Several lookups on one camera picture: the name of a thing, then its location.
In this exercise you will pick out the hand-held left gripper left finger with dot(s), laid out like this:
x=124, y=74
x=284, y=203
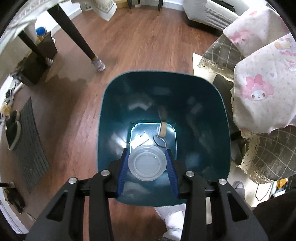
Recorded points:
x=122, y=171

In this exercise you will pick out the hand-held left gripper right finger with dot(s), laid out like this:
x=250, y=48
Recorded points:
x=172, y=173

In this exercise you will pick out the clear round plastic lid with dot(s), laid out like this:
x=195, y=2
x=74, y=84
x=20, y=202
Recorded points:
x=146, y=164

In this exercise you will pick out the small clear tape roll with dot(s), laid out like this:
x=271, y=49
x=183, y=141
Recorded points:
x=161, y=146

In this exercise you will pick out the white paper scrap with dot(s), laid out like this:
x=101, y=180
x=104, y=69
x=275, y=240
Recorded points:
x=138, y=141

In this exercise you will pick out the small brown tape roll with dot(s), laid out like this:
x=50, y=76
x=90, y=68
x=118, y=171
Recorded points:
x=163, y=131

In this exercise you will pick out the teal plastic trash bin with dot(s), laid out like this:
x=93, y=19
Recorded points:
x=115, y=104

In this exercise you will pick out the dark grey floor mat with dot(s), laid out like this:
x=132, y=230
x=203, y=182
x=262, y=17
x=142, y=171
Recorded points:
x=30, y=148

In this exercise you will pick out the striped table leg sock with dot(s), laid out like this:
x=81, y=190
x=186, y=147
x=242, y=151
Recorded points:
x=49, y=62
x=99, y=64

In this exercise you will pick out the dark fuzzy clump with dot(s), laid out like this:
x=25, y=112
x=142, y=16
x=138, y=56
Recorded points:
x=15, y=199

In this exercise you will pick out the dark slipper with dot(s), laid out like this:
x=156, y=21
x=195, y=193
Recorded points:
x=13, y=136
x=12, y=119

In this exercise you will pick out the dark wooden table leg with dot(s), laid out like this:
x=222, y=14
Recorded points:
x=69, y=30
x=32, y=45

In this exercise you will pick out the grey armchair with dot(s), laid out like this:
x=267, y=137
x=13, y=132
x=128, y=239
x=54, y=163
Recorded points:
x=208, y=16

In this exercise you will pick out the blue and yellow container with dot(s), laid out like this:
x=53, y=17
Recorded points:
x=41, y=31

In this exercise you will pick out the table with beige cloth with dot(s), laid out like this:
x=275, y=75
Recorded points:
x=104, y=9

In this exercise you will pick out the grey chair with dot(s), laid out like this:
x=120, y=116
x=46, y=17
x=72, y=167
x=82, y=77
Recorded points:
x=130, y=7

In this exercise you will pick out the flat cardboard box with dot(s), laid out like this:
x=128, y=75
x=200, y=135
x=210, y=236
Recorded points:
x=121, y=3

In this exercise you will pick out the black bag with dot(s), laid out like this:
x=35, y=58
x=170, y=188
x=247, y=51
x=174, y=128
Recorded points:
x=227, y=5

